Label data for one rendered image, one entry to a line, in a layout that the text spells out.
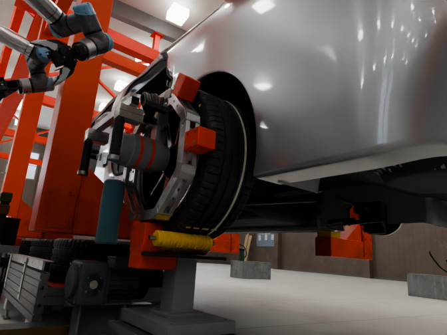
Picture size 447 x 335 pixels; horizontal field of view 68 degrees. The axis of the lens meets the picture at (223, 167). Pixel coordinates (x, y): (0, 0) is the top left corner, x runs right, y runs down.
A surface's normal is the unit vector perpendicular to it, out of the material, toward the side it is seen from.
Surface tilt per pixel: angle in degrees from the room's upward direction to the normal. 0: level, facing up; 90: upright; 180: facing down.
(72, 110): 90
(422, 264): 90
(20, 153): 90
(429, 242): 90
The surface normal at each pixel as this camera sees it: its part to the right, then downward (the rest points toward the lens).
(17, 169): 0.62, -0.16
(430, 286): -0.84, -0.19
